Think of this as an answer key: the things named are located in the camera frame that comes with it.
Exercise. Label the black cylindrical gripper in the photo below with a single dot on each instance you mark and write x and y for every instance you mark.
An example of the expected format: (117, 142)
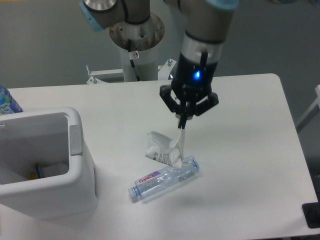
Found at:
(191, 83)

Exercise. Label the yellow blue trash in bin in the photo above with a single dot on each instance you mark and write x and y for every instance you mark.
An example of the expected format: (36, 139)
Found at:
(36, 173)

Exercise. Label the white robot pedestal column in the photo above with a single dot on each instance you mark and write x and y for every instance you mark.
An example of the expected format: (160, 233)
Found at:
(138, 48)

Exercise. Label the white paper wrapper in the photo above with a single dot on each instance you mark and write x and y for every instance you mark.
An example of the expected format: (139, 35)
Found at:
(165, 150)

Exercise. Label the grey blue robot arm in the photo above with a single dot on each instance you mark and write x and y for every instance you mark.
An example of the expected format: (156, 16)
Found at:
(208, 22)

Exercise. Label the white metal base frame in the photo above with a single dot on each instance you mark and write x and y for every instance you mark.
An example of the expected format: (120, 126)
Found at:
(165, 72)

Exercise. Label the clear crushed plastic bottle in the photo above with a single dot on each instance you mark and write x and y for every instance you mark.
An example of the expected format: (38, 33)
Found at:
(162, 179)

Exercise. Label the white table leg right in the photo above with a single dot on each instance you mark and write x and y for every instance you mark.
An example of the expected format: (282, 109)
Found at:
(310, 112)

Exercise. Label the blue labelled bottle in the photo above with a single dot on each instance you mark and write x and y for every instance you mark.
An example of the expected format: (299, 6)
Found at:
(8, 105)

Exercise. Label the white plastic trash can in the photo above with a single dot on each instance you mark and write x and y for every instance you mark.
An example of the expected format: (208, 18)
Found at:
(54, 139)

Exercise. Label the black clamp at table corner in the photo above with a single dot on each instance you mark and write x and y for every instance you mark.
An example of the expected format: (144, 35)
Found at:
(312, 214)

